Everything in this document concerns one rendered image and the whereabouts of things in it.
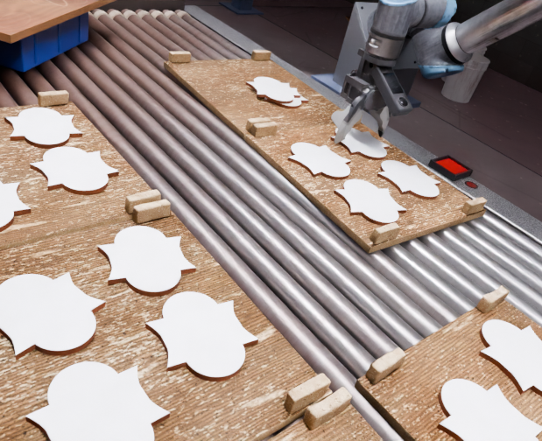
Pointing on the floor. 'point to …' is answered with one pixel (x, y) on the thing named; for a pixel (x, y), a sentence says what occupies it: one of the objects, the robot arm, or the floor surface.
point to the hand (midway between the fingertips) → (360, 142)
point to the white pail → (465, 80)
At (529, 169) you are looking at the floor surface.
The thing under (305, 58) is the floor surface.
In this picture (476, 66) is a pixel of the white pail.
